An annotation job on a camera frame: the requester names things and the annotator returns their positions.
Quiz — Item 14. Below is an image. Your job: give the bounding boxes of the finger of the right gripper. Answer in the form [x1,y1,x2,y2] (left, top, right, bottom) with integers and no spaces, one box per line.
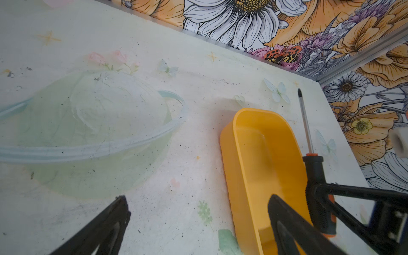
[312,184,408,250]

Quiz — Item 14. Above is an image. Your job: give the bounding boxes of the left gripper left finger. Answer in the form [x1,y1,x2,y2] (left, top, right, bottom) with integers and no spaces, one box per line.
[52,195,131,255]

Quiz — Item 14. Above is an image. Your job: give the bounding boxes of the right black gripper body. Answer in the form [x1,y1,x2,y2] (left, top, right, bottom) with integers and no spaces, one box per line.
[369,201,408,255]

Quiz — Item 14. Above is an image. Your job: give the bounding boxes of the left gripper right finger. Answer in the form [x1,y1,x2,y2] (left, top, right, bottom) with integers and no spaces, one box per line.
[268,194,345,255]

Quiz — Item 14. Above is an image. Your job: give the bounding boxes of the black orange handled screwdriver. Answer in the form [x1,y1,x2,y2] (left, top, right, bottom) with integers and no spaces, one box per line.
[298,89,336,238]

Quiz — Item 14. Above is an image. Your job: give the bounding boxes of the yellow plastic bin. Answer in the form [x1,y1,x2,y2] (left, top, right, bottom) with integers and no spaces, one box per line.
[220,108,310,255]

